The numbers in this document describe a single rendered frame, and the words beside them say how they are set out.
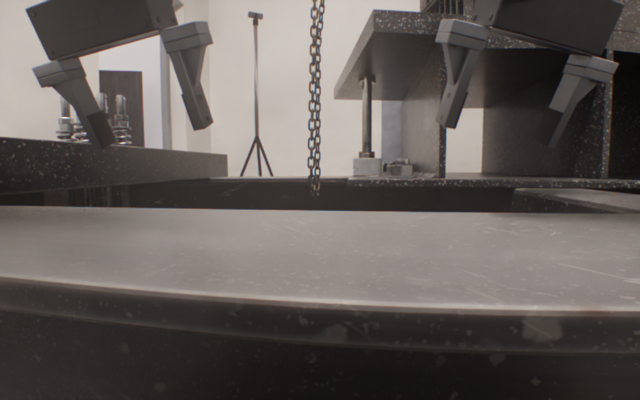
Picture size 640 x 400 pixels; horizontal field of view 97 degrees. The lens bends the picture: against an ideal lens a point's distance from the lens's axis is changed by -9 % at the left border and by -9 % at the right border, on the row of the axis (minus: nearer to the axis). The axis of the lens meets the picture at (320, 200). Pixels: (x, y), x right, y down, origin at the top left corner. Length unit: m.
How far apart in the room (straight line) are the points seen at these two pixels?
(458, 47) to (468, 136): 2.67
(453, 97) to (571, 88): 0.14
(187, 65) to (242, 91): 2.81
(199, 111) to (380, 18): 0.27
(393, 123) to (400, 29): 0.64
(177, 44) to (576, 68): 0.42
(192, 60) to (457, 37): 0.26
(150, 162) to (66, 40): 0.38
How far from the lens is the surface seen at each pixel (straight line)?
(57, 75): 0.44
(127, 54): 9.48
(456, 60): 0.36
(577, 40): 0.41
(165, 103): 2.94
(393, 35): 0.49
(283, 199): 0.95
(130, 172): 0.68
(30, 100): 1.88
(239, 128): 3.12
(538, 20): 0.38
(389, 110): 1.10
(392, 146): 1.09
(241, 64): 3.23
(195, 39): 0.34
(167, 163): 0.78
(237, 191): 0.99
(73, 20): 0.40
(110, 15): 0.38
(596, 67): 0.44
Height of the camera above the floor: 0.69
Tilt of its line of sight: 6 degrees down
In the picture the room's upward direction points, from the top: straight up
